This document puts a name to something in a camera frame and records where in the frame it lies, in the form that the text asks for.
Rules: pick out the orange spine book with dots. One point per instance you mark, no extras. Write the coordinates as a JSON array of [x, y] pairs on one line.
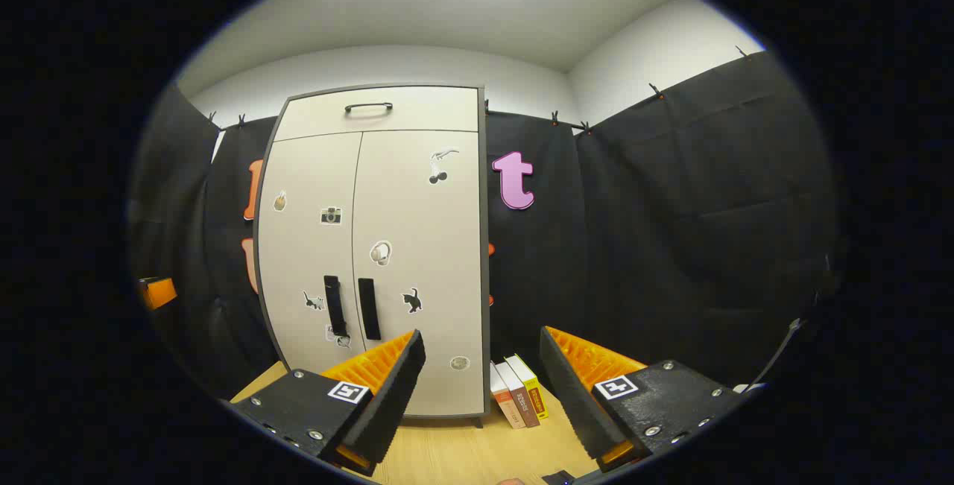
[[507, 403]]

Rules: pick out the beige door with headphone sticker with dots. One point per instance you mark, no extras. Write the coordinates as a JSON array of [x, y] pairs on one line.
[[417, 209]]

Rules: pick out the yellow spine book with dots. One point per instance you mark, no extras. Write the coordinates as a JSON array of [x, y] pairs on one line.
[[538, 395]]

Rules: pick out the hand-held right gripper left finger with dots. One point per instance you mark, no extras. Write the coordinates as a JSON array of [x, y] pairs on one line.
[[395, 395]]

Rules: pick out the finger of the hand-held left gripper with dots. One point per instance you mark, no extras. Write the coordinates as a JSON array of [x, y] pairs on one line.
[[160, 293]]

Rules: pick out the beige cabinet drawer front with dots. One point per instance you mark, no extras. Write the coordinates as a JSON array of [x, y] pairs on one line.
[[417, 116]]

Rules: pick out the beige double-door shoe cabinet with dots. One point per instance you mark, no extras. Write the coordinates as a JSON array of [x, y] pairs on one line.
[[484, 246]]

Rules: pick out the black backdrop cloth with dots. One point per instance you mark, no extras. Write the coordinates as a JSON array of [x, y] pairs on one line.
[[671, 209]]

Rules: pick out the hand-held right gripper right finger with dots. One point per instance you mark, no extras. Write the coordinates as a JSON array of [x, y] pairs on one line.
[[577, 403]]

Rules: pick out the beige door with camera sticker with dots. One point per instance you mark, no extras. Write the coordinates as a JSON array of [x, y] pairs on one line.
[[305, 254]]

